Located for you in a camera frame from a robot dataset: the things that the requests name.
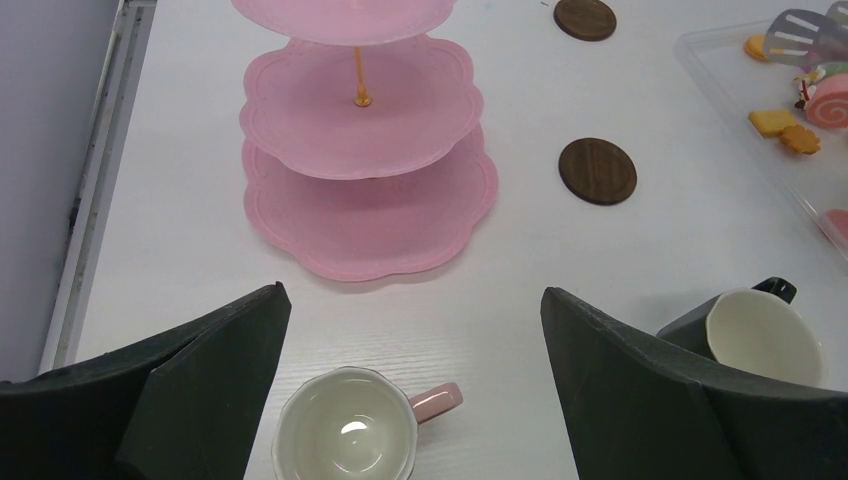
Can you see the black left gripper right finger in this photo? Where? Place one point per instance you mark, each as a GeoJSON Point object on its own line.
{"type": "Point", "coordinates": [638, 407]}

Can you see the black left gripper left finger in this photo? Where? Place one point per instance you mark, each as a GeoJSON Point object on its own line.
{"type": "Point", "coordinates": [183, 404]}

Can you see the pink round macaron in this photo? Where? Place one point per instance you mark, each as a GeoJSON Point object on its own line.
{"type": "Point", "coordinates": [836, 223]}

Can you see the yellow square biscuit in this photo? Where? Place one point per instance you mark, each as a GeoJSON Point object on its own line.
{"type": "Point", "coordinates": [769, 123]}

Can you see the orange scalloped cookie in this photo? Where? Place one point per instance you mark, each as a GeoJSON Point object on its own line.
{"type": "Point", "coordinates": [799, 140]}

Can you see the metal serving tongs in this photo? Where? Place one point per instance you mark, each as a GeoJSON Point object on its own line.
{"type": "Point", "coordinates": [805, 39]}

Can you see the black mug white inside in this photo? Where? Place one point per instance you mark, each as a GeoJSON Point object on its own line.
{"type": "Point", "coordinates": [754, 330]}

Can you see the pink teacup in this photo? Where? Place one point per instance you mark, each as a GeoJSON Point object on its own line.
{"type": "Point", "coordinates": [353, 423]}

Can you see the near dark wooden coaster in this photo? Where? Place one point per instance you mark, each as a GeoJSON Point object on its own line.
{"type": "Point", "coordinates": [597, 171]}

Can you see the dark wooden coaster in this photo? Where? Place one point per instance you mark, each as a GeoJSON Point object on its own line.
{"type": "Point", "coordinates": [597, 171]}
{"type": "Point", "coordinates": [587, 20]}

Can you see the pink three-tier cake stand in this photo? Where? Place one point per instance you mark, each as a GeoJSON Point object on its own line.
{"type": "Point", "coordinates": [364, 150]}

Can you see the clear plastic tray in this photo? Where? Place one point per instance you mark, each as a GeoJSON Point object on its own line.
{"type": "Point", "coordinates": [785, 105]}

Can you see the orange round macaron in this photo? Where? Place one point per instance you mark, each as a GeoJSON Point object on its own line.
{"type": "Point", "coordinates": [754, 47]}

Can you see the pink green cube cake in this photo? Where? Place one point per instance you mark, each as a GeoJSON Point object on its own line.
{"type": "Point", "coordinates": [807, 83]}

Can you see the far dark wooden coaster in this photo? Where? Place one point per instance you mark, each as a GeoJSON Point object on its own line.
{"type": "Point", "coordinates": [587, 20]}

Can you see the aluminium frame rail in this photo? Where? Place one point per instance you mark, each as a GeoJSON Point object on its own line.
{"type": "Point", "coordinates": [110, 122]}

